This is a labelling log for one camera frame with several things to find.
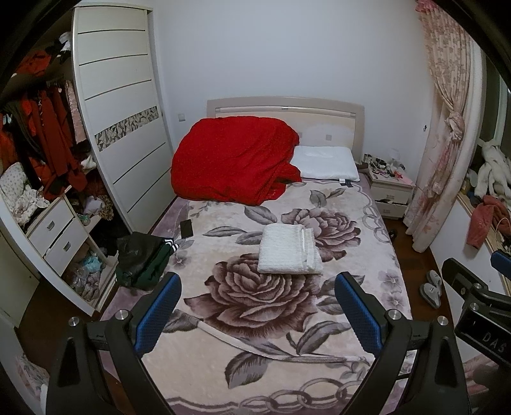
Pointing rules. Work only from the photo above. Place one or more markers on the pile of mixed clothes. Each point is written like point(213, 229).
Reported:
point(88, 275)

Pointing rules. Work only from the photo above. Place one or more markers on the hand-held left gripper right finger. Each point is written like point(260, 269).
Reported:
point(359, 315)

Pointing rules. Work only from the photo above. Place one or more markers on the white spotted bedding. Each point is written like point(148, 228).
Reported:
point(16, 187)

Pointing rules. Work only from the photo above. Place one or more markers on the beige nightstand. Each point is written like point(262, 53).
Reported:
point(393, 191)

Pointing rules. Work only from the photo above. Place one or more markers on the beige bed headboard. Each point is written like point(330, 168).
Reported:
point(331, 119)

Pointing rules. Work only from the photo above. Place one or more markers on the red quilt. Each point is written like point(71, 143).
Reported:
point(235, 159)

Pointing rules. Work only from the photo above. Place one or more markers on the red garment on sill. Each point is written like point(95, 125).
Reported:
point(485, 217)

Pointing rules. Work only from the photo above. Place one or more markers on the black phone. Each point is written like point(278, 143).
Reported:
point(186, 229)

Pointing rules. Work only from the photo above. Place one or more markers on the clutter of small toiletries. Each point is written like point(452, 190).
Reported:
point(383, 164)

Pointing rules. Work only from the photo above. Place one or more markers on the dark green garment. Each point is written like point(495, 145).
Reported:
point(139, 259)

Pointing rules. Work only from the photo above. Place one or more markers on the white plush toy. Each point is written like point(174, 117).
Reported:
point(493, 167)

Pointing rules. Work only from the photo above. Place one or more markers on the red hanging coat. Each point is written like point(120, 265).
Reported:
point(56, 135)

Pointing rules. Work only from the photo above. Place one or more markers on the white towel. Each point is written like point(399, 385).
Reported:
point(289, 251)

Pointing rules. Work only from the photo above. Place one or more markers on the white wardrobe drawer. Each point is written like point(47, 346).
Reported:
point(66, 247)
point(50, 225)

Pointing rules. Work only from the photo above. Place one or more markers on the white pillow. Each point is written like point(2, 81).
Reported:
point(325, 163)

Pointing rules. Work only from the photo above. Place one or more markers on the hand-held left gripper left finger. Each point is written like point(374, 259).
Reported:
point(157, 315)

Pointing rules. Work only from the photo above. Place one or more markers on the floral plush blanket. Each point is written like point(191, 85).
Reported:
point(247, 293)

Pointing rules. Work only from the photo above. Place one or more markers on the white wardrobe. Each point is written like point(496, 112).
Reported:
point(119, 99)

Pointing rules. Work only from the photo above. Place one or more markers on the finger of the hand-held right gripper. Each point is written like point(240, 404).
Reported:
point(502, 263)
point(463, 275)

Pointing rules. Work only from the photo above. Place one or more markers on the pink floral curtain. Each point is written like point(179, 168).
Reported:
point(447, 119)

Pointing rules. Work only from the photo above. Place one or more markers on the grey slipper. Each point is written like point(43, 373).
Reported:
point(434, 278)
point(429, 294)

